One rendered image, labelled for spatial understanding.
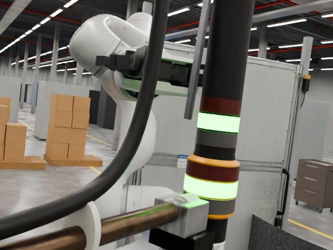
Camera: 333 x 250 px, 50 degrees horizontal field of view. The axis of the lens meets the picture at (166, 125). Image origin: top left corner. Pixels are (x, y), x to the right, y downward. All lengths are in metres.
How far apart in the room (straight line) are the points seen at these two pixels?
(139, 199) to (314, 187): 6.41
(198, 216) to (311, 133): 10.44
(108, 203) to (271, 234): 1.66
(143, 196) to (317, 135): 10.12
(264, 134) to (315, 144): 8.42
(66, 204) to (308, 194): 7.14
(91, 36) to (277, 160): 2.13
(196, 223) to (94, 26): 0.40
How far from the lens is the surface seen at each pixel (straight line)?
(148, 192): 0.90
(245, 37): 0.29
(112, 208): 0.89
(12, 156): 7.82
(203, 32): 0.28
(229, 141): 0.28
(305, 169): 7.29
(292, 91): 2.60
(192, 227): 0.26
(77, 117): 8.39
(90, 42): 0.58
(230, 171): 0.28
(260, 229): 2.50
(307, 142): 10.59
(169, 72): 0.44
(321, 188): 7.11
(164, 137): 2.17
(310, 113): 10.56
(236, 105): 0.28
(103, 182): 0.19
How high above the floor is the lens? 1.61
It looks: 3 degrees down
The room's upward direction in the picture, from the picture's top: 7 degrees clockwise
